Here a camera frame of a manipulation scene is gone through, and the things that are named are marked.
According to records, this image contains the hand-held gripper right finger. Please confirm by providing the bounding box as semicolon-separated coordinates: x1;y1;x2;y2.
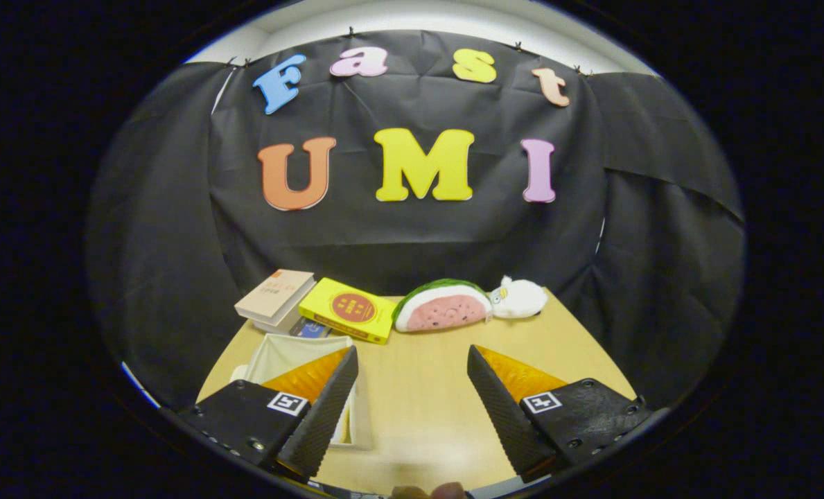
467;344;654;484

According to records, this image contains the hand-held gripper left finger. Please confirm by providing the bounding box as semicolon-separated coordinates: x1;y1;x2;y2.
176;345;360;484

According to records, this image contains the blue book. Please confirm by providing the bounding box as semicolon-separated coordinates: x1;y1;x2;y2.
288;316;333;340

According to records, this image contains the white book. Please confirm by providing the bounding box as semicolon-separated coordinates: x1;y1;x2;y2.
252;312;306;337

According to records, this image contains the yellow book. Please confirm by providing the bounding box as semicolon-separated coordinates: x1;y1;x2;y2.
297;277;399;346

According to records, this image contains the white plush toy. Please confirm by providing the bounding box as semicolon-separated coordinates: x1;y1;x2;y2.
487;275;550;321

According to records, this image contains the watermelon slice plush toy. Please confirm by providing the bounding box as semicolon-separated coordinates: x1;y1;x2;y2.
392;278;494;334

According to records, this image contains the cream cover book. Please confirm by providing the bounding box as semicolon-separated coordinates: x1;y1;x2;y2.
234;268;317;327

